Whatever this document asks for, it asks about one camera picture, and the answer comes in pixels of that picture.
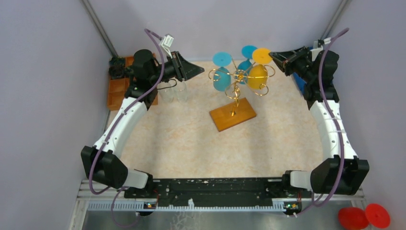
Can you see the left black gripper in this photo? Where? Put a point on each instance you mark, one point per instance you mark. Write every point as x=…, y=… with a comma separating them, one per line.
x=180, y=66

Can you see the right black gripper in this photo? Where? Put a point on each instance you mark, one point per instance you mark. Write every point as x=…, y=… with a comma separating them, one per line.
x=293, y=60

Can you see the clear ribbed wine glass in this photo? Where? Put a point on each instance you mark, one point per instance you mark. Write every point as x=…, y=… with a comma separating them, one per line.
x=166, y=92

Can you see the yellow plastic wine glass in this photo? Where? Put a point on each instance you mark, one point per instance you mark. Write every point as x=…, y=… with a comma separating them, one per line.
x=261, y=70

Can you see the blue plastic wine glass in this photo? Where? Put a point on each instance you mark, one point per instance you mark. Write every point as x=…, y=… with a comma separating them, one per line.
x=221, y=76

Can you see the gold wire glass rack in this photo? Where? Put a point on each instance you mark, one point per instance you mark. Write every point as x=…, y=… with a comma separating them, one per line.
x=239, y=110

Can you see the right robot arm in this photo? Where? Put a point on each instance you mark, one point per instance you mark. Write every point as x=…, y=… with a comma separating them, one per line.
x=341, y=171

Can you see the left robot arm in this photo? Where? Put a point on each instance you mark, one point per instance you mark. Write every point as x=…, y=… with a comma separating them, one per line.
x=101, y=161

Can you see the red plastic wine glass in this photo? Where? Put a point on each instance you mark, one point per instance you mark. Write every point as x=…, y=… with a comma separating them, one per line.
x=354, y=218

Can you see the blue cloth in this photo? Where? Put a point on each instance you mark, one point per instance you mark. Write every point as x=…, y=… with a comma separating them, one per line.
x=300, y=83

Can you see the black parts in tray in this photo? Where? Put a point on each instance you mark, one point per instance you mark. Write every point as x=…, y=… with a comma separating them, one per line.
x=118, y=68

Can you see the orange compartment tray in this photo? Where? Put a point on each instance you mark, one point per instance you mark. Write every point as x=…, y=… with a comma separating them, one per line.
x=116, y=91

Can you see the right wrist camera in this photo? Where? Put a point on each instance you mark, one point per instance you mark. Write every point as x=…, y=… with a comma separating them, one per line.
x=318, y=46

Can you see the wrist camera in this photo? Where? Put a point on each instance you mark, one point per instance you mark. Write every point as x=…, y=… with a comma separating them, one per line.
x=318, y=46
x=165, y=44

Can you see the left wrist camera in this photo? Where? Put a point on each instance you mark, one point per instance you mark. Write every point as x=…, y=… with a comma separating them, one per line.
x=165, y=44

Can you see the black mounting base rail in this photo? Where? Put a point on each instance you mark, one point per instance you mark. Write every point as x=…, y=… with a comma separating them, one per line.
x=217, y=192

